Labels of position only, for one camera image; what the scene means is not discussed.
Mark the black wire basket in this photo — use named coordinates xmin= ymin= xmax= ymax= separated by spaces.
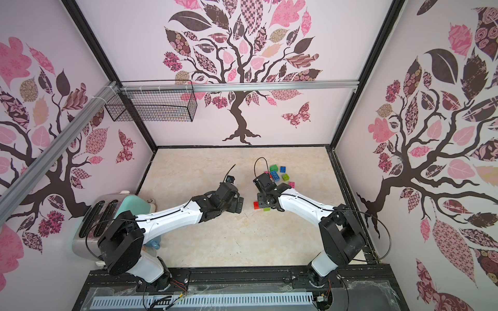
xmin=105 ymin=79 xmax=197 ymax=123

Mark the white slotted cable duct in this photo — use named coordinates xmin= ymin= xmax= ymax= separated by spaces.
xmin=87 ymin=292 xmax=313 ymax=310

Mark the long blue lego brick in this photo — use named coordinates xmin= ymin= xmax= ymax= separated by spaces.
xmin=271 ymin=171 xmax=281 ymax=181

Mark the blue mug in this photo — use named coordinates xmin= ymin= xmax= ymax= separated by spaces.
xmin=149 ymin=240 xmax=160 ymax=250

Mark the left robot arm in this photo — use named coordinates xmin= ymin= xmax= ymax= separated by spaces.
xmin=97 ymin=181 xmax=244 ymax=285

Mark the aluminium frame bar left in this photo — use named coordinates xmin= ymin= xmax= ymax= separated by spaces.
xmin=1 ymin=81 xmax=119 ymax=224

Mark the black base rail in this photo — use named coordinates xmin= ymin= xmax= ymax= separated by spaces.
xmin=72 ymin=264 xmax=409 ymax=310

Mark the mint green toaster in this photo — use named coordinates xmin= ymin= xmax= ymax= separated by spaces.
xmin=71 ymin=190 xmax=156 ymax=260

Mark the aluminium frame bar back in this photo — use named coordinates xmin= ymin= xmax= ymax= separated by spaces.
xmin=120 ymin=80 xmax=359 ymax=93

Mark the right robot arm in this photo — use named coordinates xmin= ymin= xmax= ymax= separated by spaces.
xmin=253 ymin=173 xmax=366 ymax=285

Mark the aluminium frame bar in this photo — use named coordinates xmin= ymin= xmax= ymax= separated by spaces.
xmin=120 ymin=80 xmax=359 ymax=93
xmin=1 ymin=81 xmax=119 ymax=224

